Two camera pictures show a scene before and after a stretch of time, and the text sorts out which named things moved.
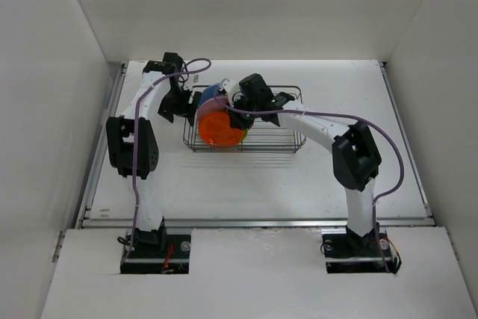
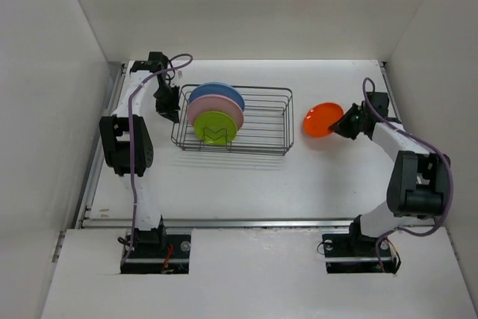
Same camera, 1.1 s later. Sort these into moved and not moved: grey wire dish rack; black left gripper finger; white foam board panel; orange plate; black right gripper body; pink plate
Moved: grey wire dish rack; orange plate; black left gripper finger; black right gripper body
Not moved: white foam board panel; pink plate
